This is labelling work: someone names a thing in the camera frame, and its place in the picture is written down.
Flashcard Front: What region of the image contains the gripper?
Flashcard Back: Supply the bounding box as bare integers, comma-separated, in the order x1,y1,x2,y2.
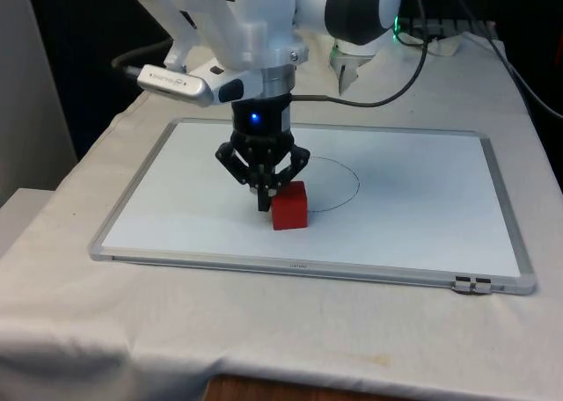
214,92,311,213

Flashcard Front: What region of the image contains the red cube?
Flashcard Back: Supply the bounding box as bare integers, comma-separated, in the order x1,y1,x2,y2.
271,180,311,231

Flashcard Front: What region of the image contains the whiteboard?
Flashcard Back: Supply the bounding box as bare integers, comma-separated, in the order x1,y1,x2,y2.
87,118,538,296

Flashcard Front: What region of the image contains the black cable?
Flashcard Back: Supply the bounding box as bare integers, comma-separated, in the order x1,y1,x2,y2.
452,0,563,120
289,0,430,108
111,38,175,79

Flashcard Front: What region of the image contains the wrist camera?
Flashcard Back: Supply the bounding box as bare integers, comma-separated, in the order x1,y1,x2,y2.
135,64,217,109

